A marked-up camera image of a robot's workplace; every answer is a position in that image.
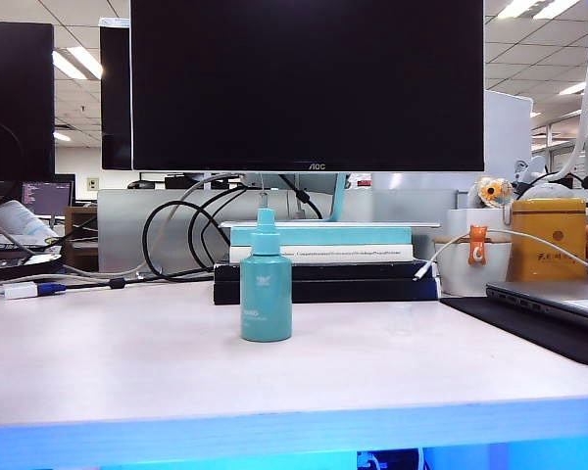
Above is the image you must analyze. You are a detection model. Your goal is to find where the teal sprayer lid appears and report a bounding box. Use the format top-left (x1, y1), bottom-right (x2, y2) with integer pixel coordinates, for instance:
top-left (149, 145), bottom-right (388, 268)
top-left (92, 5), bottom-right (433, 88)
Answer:
top-left (256, 207), bottom-right (276, 235)

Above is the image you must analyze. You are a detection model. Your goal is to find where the teal spray bottle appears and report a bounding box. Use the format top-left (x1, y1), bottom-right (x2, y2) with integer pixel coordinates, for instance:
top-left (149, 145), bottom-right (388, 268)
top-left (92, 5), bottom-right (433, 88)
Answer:
top-left (239, 230), bottom-right (294, 344)

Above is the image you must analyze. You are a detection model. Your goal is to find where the teal book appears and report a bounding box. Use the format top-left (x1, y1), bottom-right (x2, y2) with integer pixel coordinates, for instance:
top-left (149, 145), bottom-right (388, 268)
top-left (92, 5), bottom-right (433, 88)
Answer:
top-left (229, 226), bottom-right (414, 248)

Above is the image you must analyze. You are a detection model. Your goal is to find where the white book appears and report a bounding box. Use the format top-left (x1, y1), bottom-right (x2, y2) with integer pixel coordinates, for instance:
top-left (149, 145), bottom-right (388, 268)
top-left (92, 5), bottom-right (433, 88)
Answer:
top-left (228, 244), bottom-right (416, 264)

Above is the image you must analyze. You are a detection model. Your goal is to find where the thin black box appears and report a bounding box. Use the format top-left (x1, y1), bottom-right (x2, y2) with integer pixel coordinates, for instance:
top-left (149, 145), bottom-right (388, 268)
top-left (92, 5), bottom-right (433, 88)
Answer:
top-left (214, 260), bottom-right (440, 283)

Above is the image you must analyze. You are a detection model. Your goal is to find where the thick black box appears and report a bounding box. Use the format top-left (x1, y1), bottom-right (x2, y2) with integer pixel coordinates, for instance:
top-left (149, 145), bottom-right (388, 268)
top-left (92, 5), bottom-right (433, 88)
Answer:
top-left (212, 279), bottom-right (443, 306)

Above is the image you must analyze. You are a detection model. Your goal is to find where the large black AOC monitor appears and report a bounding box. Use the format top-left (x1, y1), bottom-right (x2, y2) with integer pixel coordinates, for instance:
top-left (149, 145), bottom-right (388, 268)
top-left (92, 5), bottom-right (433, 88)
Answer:
top-left (129, 0), bottom-right (486, 173)

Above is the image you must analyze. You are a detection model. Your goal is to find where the white ceramic pot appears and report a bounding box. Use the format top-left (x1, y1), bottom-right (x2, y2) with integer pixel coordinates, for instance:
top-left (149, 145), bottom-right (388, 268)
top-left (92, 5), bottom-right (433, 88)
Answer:
top-left (432, 207), bottom-right (515, 298)

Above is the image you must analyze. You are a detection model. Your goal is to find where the plush toy with sunflower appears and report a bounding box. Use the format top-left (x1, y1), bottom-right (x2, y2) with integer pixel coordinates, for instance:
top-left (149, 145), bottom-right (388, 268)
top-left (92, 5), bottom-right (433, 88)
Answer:
top-left (469, 174), bottom-right (515, 212)

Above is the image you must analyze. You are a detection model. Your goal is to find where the brown wooden cabinet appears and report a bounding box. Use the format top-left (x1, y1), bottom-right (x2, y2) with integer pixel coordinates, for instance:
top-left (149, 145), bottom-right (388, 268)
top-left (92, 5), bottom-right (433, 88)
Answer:
top-left (63, 205), bottom-right (100, 272)

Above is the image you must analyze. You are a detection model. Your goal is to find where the narrow black monitor behind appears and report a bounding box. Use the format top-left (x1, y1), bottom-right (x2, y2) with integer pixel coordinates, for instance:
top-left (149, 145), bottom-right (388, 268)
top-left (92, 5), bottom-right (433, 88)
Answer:
top-left (99, 23), bottom-right (133, 171)

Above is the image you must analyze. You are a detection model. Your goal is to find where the white office divider panel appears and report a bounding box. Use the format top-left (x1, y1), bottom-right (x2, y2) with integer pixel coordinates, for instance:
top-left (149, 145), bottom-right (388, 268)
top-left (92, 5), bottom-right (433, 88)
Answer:
top-left (483, 89), bottom-right (535, 191)

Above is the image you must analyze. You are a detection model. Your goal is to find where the small white figurine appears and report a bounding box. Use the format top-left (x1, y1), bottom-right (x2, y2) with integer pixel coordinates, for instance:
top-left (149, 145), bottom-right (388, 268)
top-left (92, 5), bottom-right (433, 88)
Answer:
top-left (514, 159), bottom-right (545, 188)

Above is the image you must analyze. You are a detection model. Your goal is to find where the dark blue device under table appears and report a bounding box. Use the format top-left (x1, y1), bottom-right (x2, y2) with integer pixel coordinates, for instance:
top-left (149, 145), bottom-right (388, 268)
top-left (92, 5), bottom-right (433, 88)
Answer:
top-left (356, 446), bottom-right (425, 470)

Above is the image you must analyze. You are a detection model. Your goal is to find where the yellow tin box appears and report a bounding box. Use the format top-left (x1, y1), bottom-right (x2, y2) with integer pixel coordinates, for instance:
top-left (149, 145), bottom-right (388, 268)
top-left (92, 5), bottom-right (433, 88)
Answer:
top-left (506, 197), bottom-right (588, 283)

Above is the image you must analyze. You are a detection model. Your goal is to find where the small monitor showing code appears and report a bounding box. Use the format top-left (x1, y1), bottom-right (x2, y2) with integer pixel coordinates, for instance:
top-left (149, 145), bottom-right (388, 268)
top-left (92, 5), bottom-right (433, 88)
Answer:
top-left (21, 180), bottom-right (76, 217)

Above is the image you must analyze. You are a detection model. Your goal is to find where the black mouse pad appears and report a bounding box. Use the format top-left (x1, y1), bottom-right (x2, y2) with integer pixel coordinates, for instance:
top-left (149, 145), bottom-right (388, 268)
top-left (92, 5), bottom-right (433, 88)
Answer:
top-left (439, 295), bottom-right (588, 368)

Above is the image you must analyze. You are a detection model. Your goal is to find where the black round dish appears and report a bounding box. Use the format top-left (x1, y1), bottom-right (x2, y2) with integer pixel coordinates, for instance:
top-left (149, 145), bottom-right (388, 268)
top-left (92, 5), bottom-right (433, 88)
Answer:
top-left (0, 253), bottom-right (66, 281)

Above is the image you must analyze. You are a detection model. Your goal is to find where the grey laptop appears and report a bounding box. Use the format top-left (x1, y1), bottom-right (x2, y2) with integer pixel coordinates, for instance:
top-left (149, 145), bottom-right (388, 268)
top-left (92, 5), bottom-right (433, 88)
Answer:
top-left (484, 278), bottom-right (588, 337)

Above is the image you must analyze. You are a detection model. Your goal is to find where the white rolled paper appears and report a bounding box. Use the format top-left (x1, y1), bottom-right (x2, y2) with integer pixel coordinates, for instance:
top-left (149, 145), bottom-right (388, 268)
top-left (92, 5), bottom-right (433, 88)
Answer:
top-left (0, 199), bottom-right (61, 247)

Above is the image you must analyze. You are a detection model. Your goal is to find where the white USB adapter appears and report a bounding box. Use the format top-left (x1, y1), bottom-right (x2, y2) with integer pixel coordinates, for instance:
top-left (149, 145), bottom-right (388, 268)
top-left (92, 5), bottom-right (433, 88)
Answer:
top-left (1, 283), bottom-right (38, 301)

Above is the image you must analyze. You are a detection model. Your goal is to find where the black monitor with thin bezel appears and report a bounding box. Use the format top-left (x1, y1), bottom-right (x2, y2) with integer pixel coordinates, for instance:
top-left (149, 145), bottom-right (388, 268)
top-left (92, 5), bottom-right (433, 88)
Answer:
top-left (0, 22), bottom-right (57, 183)

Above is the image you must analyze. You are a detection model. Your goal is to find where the thin black looped cable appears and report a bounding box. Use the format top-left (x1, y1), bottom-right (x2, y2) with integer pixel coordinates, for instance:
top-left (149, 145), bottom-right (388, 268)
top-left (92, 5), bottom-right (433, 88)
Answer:
top-left (188, 172), bottom-right (324, 271)

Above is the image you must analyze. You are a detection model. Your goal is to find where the white monitor base plate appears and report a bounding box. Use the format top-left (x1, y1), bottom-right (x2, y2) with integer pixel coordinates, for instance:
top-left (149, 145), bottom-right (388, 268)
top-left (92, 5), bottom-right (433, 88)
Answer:
top-left (219, 219), bottom-right (442, 230)

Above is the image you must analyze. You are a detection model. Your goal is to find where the grey white cable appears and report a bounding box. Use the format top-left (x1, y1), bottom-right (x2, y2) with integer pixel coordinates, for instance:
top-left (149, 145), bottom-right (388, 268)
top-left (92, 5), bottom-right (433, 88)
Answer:
top-left (61, 171), bottom-right (249, 281)

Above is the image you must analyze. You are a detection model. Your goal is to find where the thick black looped cable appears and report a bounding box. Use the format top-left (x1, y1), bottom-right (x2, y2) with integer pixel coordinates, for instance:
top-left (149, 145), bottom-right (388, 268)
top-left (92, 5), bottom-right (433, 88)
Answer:
top-left (141, 188), bottom-right (237, 282)

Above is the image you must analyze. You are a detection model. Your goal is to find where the black cable with ferrite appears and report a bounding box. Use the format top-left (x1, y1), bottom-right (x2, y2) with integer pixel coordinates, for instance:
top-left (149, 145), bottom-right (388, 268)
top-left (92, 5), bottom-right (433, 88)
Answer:
top-left (62, 273), bottom-right (217, 291)

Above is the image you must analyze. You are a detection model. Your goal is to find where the orange cat cable clip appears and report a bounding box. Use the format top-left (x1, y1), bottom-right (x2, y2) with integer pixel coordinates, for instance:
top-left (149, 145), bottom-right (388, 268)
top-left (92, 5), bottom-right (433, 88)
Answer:
top-left (466, 223), bottom-right (489, 267)

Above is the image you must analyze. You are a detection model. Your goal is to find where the white USB charging cable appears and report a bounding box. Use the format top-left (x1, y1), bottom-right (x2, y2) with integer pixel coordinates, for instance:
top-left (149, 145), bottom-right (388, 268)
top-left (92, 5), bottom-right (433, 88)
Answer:
top-left (412, 225), bottom-right (588, 283)

